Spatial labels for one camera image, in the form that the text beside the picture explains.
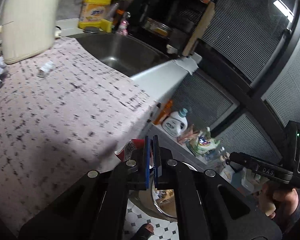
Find cream air fryer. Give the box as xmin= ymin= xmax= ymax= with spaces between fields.
xmin=0 ymin=0 xmax=59 ymax=64

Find clear plastic water bottle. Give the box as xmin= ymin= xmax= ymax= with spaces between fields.
xmin=204 ymin=146 xmax=225 ymax=163

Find black dish rack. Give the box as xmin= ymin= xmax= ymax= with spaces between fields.
xmin=127 ymin=0 xmax=218 ymax=56

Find white cabinet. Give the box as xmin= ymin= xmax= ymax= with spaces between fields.
xmin=129 ymin=58 xmax=203 ymax=131

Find white paper trash bucket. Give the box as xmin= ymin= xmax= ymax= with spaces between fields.
xmin=128 ymin=162 xmax=201 ymax=223

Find person's right hand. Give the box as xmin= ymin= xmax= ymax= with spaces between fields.
xmin=258 ymin=181 xmax=299 ymax=219

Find green white refill pouch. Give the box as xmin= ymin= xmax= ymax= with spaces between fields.
xmin=186 ymin=127 xmax=220 ymax=156

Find orange spray bottle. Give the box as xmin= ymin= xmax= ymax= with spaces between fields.
xmin=153 ymin=99 xmax=173 ymax=125

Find yellow dish soap bottle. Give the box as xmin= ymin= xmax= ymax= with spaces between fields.
xmin=78 ymin=0 xmax=111 ymax=30

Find small pink bottle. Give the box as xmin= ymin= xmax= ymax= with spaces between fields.
xmin=117 ymin=12 xmax=130 ymax=36

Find patterned pink table cloth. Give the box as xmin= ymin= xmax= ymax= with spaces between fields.
xmin=0 ymin=37 xmax=155 ymax=235

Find stainless steel sink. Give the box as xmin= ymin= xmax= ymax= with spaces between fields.
xmin=73 ymin=33 xmax=170 ymax=77

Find wooden cutting board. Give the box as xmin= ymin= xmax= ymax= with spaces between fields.
xmin=182 ymin=2 xmax=215 ymax=57

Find white cloth on counter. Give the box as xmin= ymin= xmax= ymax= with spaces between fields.
xmin=173 ymin=57 xmax=199 ymax=75

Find yellow sponge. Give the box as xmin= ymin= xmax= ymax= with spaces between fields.
xmin=100 ymin=19 xmax=113 ymax=33

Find white laundry detergent bottle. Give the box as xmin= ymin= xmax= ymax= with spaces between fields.
xmin=161 ymin=108 xmax=188 ymax=138

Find red and white carton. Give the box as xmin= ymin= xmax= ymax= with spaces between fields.
xmin=114 ymin=139 xmax=145 ymax=161

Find small white wrapper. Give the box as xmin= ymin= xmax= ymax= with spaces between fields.
xmin=37 ymin=61 xmax=54 ymax=78

